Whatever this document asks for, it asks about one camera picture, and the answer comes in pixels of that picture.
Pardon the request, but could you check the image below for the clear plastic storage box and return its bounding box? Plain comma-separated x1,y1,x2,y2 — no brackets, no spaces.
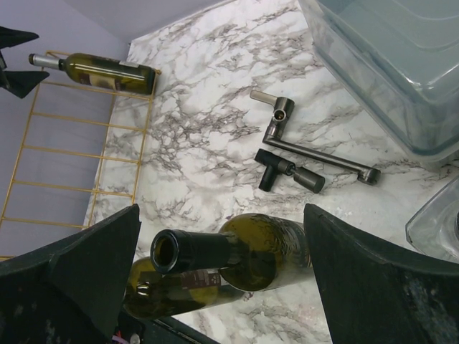
300,1,458,170

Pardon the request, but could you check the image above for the black T-handle corkscrew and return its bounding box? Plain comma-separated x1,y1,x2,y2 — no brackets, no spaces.
255,149,326,194

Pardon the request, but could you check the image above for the green wine bottle white label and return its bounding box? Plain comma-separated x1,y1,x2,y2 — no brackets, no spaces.
151,214,313,292

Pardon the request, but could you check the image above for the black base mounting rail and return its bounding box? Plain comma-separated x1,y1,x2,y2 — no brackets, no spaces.
112,311,217,344

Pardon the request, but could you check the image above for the green wine bottle brown label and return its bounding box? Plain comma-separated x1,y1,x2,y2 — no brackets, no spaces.
123,258,245,320

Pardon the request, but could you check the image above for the dark metal lever corkscrew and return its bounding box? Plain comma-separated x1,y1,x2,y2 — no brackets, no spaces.
250,89,382,185

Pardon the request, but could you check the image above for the green wine bottle silver neck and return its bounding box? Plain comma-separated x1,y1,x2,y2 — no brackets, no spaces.
29,53,157,95

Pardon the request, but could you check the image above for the clear square glass bottle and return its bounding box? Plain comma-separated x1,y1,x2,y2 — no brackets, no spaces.
405,178,458,263

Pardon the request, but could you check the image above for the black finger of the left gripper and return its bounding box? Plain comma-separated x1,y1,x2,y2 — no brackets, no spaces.
0,27,39,49
1,70,49,99

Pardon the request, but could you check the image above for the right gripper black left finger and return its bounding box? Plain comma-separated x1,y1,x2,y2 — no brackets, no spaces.
1,204,141,343

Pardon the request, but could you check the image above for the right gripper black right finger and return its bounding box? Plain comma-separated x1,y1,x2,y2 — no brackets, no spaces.
303,204,458,343

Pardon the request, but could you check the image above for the gold wire wine rack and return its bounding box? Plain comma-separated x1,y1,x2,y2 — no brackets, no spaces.
1,70,154,260

